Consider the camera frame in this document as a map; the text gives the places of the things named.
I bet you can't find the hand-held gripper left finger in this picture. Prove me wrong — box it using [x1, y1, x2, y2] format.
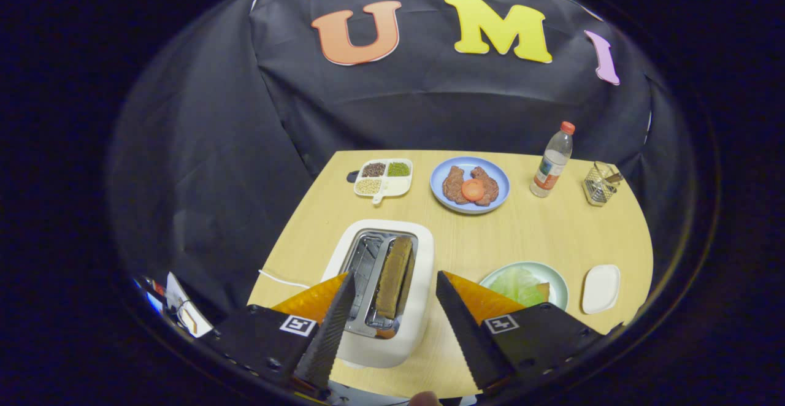
[201, 270, 358, 394]

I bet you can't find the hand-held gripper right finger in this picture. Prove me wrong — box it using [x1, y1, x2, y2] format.
[435, 270, 623, 396]

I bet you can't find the green lettuce leaf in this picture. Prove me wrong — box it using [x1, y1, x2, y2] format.
[489, 267, 545, 307]

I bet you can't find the toasted bread slice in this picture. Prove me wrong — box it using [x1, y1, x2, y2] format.
[375, 236, 415, 320]

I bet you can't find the white toaster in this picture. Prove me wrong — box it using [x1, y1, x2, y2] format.
[320, 219, 435, 369]

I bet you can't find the pale green round plate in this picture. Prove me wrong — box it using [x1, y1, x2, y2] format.
[480, 261, 569, 312]

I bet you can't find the small white rectangular plate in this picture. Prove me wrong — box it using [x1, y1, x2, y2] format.
[581, 264, 621, 315]

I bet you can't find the brown meat patty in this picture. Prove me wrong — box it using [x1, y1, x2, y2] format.
[443, 166, 470, 204]
[471, 167, 499, 206]

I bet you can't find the blue plate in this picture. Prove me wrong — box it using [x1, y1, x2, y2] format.
[430, 156, 511, 215]

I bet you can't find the white compartment dish with beans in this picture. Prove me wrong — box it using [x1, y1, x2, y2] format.
[354, 158, 413, 204]

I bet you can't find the clear water bottle red cap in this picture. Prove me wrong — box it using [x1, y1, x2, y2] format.
[530, 121, 576, 198]

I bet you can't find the black backdrop cloth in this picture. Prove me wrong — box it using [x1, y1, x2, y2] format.
[107, 0, 706, 333]

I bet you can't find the white toaster power cable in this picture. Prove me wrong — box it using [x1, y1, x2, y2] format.
[258, 269, 311, 289]

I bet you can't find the metal wire utensil holder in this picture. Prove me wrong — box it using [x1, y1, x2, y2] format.
[583, 161, 624, 207]

